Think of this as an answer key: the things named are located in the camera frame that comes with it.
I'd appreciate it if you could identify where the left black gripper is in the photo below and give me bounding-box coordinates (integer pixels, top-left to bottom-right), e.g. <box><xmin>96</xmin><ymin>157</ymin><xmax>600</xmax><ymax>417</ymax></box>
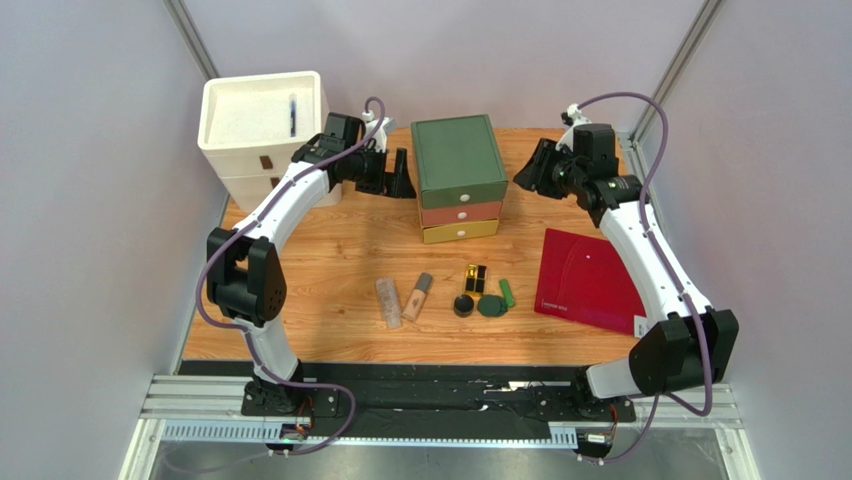
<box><xmin>346</xmin><ymin>145</ymin><xmax>417</xmax><ymax>200</ymax></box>

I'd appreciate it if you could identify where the green three-drawer organizer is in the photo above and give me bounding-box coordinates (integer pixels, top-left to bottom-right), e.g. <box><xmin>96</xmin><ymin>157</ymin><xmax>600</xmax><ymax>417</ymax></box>
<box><xmin>411</xmin><ymin>114</ymin><xmax>508</xmax><ymax>244</ymax></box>

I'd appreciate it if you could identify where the clear tube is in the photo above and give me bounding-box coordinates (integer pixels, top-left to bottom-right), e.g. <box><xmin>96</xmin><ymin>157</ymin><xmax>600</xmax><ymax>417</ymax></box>
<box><xmin>375</xmin><ymin>277</ymin><xmax>402</xmax><ymax>329</ymax></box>

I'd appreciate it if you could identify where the beige foundation bottle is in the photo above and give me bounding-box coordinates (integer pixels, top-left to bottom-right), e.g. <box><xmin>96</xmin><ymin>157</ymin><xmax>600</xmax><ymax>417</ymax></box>
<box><xmin>401</xmin><ymin>272</ymin><xmax>433</xmax><ymax>321</ymax></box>

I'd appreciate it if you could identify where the black round jar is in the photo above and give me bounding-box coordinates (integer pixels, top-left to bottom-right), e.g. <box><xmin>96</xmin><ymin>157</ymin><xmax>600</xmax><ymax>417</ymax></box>
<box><xmin>453</xmin><ymin>294</ymin><xmax>476</xmax><ymax>318</ymax></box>

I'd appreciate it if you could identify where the dark green round compact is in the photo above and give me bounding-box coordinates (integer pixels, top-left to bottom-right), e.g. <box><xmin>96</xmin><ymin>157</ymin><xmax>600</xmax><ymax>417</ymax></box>
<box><xmin>477</xmin><ymin>294</ymin><xmax>509</xmax><ymax>317</ymax></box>

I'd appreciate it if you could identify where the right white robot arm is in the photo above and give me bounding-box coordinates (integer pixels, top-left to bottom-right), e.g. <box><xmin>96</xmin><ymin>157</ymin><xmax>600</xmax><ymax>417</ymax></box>
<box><xmin>514</xmin><ymin>123</ymin><xmax>739</xmax><ymax>417</ymax></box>

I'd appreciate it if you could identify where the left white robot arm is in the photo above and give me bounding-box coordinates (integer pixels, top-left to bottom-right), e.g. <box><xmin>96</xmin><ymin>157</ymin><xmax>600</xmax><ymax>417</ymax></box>
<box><xmin>200</xmin><ymin>111</ymin><xmax>416</xmax><ymax>415</ymax></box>

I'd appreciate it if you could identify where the red folder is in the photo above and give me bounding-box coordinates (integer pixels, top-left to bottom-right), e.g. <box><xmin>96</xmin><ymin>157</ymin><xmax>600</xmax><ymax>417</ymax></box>
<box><xmin>534</xmin><ymin>229</ymin><xmax>649</xmax><ymax>338</ymax></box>

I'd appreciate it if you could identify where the green lipstick tube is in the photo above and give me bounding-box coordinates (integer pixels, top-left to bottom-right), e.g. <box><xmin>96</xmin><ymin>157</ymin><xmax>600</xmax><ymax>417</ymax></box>
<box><xmin>499</xmin><ymin>278</ymin><xmax>516</xmax><ymax>308</ymax></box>

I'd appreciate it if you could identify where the white three-drawer organizer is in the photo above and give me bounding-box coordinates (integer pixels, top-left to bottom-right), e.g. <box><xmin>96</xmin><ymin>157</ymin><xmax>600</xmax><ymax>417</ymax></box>
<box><xmin>197</xmin><ymin>71</ymin><xmax>329</xmax><ymax>213</ymax></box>

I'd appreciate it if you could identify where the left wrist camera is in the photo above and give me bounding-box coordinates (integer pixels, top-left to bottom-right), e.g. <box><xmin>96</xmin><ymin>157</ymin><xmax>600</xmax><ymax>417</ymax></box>
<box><xmin>361</xmin><ymin>110</ymin><xmax>397</xmax><ymax>152</ymax></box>

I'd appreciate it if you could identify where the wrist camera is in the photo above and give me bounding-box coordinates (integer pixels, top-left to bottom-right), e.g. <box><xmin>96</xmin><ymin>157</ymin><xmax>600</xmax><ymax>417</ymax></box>
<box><xmin>556</xmin><ymin>103</ymin><xmax>592</xmax><ymax>153</ymax></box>
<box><xmin>361</xmin><ymin>110</ymin><xmax>397</xmax><ymax>152</ymax></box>

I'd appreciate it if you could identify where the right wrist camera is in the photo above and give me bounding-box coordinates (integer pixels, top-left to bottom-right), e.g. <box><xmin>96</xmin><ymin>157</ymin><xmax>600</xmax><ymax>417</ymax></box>
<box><xmin>556</xmin><ymin>103</ymin><xmax>592</xmax><ymax>153</ymax></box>

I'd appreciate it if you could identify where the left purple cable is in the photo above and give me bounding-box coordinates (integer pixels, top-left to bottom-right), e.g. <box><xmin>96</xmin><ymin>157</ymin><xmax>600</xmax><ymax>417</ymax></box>
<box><xmin>159</xmin><ymin>97</ymin><xmax>387</xmax><ymax>467</ymax></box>

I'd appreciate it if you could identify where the black mounting base plate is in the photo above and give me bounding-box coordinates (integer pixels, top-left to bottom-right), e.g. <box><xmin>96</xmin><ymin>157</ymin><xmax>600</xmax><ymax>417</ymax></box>
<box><xmin>178</xmin><ymin>360</ymin><xmax>637</xmax><ymax>441</ymax></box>

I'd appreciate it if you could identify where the aluminium frame rail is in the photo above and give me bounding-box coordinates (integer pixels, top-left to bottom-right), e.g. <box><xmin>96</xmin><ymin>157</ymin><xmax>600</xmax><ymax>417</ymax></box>
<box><xmin>123</xmin><ymin>362</ymin><xmax>759</xmax><ymax>479</ymax></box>

